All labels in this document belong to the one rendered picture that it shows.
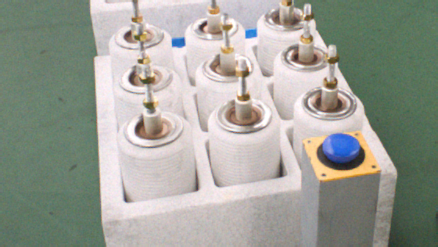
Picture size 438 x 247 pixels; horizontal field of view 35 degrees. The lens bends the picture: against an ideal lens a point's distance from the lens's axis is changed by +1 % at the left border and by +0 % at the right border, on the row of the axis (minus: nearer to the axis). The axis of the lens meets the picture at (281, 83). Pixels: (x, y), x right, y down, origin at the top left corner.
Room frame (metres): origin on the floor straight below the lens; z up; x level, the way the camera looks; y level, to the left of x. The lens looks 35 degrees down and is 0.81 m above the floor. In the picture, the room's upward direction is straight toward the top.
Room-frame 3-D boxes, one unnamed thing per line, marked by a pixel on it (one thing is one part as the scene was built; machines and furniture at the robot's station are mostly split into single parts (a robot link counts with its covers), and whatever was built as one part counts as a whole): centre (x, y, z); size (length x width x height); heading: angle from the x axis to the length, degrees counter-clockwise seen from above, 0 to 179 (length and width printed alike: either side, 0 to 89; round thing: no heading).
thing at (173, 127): (0.70, 0.16, 0.25); 0.08 x 0.08 x 0.01
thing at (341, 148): (0.58, -0.07, 0.32); 0.04 x 0.04 x 0.02
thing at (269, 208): (0.84, 0.08, 0.09); 0.39 x 0.39 x 0.18; 14
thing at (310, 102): (0.75, -0.07, 0.25); 0.08 x 0.08 x 0.01
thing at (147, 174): (0.70, 0.16, 0.16); 0.10 x 0.10 x 0.18
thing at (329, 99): (0.75, -0.07, 0.26); 0.02 x 0.02 x 0.03
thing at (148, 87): (0.70, 0.16, 0.31); 0.01 x 0.01 x 0.08; 65
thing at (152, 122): (0.70, 0.16, 0.26); 0.02 x 0.02 x 0.03
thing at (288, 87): (0.87, -0.04, 0.16); 0.10 x 0.10 x 0.18
